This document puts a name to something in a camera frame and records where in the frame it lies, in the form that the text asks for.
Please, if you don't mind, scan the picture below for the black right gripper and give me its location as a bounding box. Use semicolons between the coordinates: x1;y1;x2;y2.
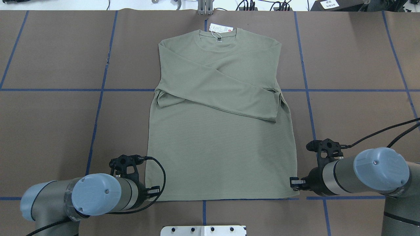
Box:
289;167;326;197

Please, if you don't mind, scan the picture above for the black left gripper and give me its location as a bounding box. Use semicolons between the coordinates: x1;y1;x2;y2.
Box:
130;181;160;210

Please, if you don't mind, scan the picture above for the olive green long-sleeve shirt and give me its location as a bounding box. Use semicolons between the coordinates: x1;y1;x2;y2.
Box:
147;28;299;201

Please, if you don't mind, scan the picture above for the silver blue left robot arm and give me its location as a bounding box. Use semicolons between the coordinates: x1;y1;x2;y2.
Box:
20;173;164;236

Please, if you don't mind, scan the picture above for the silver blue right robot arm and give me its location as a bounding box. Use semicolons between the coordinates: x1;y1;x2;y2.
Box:
289;147;420;236

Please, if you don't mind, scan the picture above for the white shirt hang tag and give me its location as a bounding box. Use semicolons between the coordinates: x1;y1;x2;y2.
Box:
209;23;234;33

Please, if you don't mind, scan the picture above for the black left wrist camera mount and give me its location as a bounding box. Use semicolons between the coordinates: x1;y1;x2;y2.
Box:
109;154;146;184

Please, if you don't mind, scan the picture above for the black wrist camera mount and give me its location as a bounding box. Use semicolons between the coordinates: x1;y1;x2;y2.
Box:
109;154;146;184
306;139;350;169

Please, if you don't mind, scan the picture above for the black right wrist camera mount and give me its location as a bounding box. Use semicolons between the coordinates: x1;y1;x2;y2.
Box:
306;139;350;169

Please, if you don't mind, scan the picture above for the white central pedestal column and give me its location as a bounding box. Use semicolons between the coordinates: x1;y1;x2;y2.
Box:
160;225;247;236

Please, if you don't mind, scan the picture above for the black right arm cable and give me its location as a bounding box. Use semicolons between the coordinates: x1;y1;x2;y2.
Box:
341;117;420;148

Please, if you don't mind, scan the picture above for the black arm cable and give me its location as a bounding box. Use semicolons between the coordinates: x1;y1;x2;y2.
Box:
26;156;166;236
341;117;420;148

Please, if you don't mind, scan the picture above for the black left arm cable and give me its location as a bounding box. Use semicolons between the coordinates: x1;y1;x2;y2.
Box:
26;156;166;236

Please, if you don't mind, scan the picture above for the aluminium frame post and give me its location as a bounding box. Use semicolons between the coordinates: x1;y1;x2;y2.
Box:
197;0;214;15

